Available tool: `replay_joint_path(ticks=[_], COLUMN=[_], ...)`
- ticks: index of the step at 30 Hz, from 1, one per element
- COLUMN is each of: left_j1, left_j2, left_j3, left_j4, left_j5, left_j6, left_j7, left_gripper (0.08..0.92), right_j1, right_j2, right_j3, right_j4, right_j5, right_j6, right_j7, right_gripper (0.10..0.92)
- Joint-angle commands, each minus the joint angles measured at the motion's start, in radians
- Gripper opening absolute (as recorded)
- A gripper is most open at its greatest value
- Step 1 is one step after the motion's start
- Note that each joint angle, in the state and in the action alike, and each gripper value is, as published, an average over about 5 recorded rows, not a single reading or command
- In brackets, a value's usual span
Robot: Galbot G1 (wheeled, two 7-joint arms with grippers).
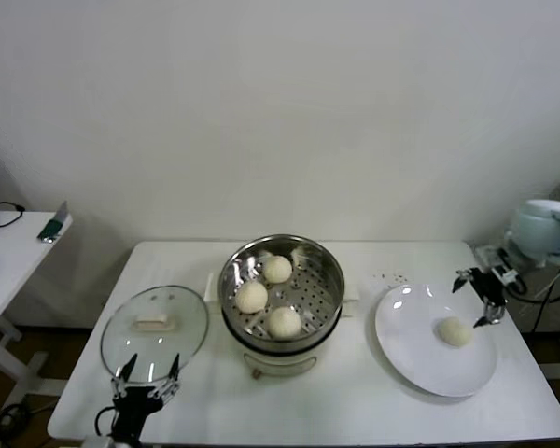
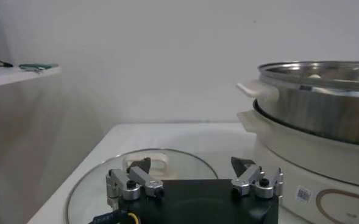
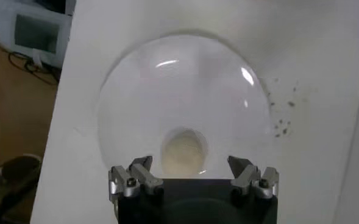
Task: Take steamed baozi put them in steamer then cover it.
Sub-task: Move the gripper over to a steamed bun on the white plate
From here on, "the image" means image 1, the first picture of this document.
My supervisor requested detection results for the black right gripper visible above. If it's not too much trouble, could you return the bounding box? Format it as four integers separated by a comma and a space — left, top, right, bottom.
452, 269, 508, 329

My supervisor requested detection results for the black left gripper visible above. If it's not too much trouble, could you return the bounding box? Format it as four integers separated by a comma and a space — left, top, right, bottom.
110, 353, 181, 442

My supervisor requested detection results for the white steamed baozi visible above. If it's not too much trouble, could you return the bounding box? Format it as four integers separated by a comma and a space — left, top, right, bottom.
235, 281, 269, 315
266, 306, 303, 340
437, 316, 474, 348
262, 255, 293, 285

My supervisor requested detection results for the glass lid with white handle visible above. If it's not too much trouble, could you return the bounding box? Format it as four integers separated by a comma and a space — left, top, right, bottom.
100, 285, 211, 385

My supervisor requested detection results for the steel steamer basket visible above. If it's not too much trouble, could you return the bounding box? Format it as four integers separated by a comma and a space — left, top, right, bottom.
203, 233, 361, 344

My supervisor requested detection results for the white round plate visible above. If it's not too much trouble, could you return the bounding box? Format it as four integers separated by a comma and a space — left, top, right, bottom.
373, 283, 499, 399

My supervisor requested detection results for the white electric cooker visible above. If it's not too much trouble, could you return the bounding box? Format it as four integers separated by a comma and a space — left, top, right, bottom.
221, 302, 344, 380

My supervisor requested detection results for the white side table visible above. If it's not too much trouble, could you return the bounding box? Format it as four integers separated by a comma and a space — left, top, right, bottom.
0, 210, 75, 407

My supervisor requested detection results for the green and white box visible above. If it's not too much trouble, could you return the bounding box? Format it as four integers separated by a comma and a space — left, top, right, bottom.
36, 200, 71, 244

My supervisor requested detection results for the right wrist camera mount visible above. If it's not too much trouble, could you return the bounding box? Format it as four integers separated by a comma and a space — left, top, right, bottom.
474, 245, 519, 287

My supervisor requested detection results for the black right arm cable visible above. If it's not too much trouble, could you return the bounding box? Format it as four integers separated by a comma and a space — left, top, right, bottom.
507, 268, 560, 307

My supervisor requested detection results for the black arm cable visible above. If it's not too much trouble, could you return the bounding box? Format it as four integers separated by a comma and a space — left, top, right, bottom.
94, 404, 119, 439
507, 268, 560, 307

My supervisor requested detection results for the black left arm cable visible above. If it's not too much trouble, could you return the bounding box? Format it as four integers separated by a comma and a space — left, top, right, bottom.
94, 404, 119, 439

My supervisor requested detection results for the white hanging cable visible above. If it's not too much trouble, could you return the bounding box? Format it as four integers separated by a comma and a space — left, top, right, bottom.
522, 268, 560, 315

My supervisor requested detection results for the black floor cable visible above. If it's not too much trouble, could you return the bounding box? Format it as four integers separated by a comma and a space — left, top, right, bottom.
0, 401, 32, 438

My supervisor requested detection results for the black cable on side table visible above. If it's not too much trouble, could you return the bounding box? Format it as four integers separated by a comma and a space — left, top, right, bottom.
0, 200, 27, 230

